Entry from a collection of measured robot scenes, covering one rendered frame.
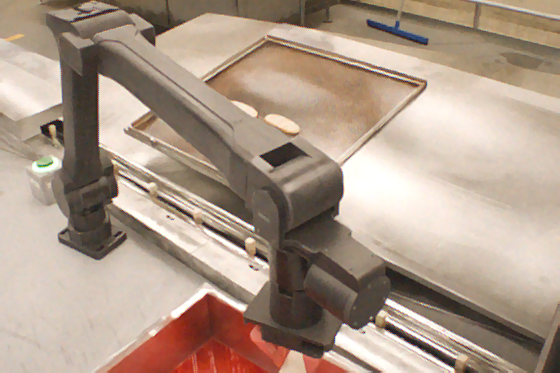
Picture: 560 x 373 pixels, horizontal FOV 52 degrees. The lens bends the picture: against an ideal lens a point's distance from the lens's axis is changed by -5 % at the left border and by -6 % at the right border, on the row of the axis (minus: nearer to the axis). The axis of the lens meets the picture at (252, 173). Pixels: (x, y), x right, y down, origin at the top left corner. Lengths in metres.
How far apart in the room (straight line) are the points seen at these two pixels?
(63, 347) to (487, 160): 0.84
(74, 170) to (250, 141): 0.53
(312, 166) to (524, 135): 0.80
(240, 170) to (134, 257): 0.62
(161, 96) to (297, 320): 0.28
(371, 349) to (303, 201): 0.42
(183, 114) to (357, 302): 0.26
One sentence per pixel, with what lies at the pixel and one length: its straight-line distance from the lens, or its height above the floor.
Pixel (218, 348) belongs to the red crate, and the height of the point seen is 0.82.
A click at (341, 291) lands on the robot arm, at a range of 0.54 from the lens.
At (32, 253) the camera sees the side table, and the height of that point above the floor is 0.82.
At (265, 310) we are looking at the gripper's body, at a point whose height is 1.07.
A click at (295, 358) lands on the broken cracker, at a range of 0.74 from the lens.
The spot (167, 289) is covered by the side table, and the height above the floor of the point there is 0.82.
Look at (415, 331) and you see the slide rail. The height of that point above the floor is 0.85.
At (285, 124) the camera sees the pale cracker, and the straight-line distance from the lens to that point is 1.31.
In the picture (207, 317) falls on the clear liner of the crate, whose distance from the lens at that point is 0.93.
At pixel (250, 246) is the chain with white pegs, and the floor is 0.86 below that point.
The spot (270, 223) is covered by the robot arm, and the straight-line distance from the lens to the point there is 0.54.
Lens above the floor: 1.54
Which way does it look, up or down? 32 degrees down
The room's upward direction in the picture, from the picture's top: 3 degrees counter-clockwise
